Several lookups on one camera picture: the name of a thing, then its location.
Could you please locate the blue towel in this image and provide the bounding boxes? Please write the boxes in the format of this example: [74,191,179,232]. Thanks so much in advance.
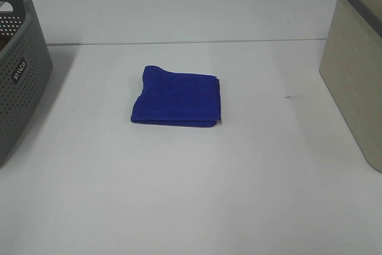
[131,66,221,127]

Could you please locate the beige basket with grey rim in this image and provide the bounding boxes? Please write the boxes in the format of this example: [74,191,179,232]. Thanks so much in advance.
[319,0,381,171]

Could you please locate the grey perforated plastic basket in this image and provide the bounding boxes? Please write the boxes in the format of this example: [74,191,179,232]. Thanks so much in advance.
[1,0,53,164]

